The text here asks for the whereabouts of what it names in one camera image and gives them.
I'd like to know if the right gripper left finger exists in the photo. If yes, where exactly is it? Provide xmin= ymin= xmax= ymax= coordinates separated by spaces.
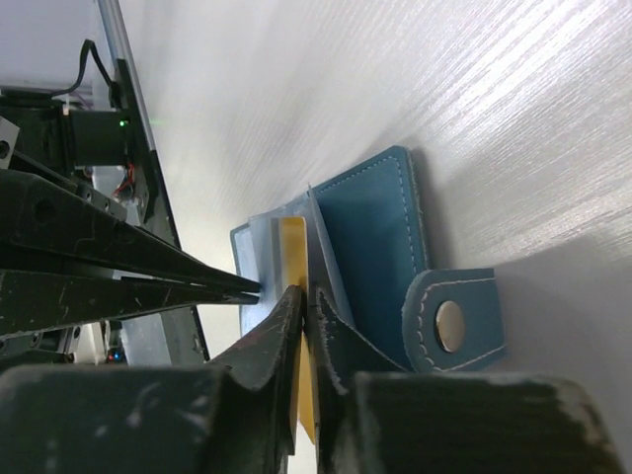
xmin=1 ymin=288 xmax=298 ymax=473

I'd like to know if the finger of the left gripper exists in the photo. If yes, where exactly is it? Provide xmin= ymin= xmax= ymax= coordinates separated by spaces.
xmin=1 ymin=270 xmax=259 ymax=336
xmin=1 ymin=170 xmax=260 ymax=291

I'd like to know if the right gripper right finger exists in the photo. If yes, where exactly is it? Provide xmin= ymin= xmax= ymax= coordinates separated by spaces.
xmin=306 ymin=289 xmax=622 ymax=473

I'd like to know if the blue leather card holder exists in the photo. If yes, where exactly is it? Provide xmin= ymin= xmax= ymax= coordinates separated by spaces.
xmin=230 ymin=146 xmax=506 ymax=373

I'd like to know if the gold card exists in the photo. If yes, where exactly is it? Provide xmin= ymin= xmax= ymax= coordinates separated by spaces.
xmin=277 ymin=216 xmax=316 ymax=445

